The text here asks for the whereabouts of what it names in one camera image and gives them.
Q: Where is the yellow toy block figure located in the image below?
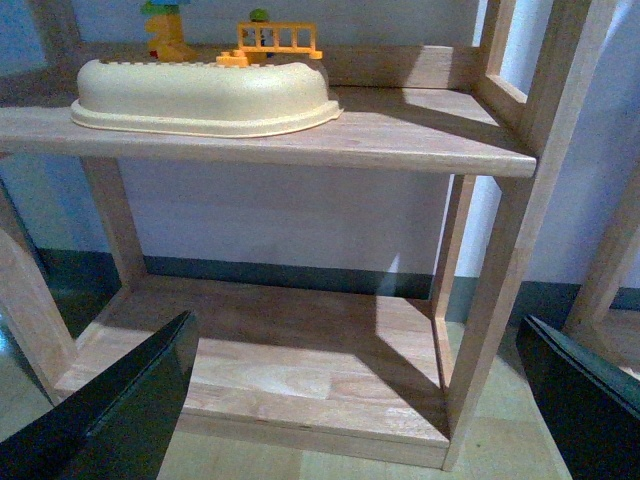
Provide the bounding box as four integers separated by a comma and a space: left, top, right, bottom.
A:
140, 1, 197, 63

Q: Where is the wooden shelf unit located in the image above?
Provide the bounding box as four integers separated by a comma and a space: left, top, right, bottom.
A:
1, 1, 616, 471
563, 167, 639, 378

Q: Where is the orange toy fence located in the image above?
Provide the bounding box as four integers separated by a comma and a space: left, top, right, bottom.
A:
216, 21, 323, 68

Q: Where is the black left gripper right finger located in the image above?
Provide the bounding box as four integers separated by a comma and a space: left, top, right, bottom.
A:
516, 315, 639, 479

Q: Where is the beige toy block base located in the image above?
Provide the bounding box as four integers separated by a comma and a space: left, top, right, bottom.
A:
71, 60, 343, 138

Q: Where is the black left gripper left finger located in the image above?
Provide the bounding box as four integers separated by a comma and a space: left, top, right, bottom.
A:
1, 311, 199, 479

